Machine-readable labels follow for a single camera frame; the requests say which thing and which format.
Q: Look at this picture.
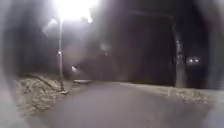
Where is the grey asphalt path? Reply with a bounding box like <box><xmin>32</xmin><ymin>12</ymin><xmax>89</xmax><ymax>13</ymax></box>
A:
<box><xmin>42</xmin><ymin>81</ymin><xmax>215</xmax><ymax>128</ymax></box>

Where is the street lamp post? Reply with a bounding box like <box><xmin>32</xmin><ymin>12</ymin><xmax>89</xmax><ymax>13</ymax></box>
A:
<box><xmin>70</xmin><ymin>65</ymin><xmax>78</xmax><ymax>82</ymax></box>
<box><xmin>57</xmin><ymin>6</ymin><xmax>70</xmax><ymax>95</ymax></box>

